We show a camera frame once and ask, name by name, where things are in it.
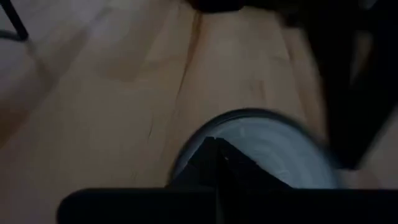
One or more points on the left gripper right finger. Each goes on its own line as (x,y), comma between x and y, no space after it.
(280,207)

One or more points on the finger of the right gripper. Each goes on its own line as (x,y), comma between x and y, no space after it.
(332,93)
(382,77)

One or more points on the wooden shelf black metal legs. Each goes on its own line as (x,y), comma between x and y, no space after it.
(17,23)

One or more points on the teal yellow label tuna can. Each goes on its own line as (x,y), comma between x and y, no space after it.
(280,149)

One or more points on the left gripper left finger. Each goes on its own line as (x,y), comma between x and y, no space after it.
(174,207)

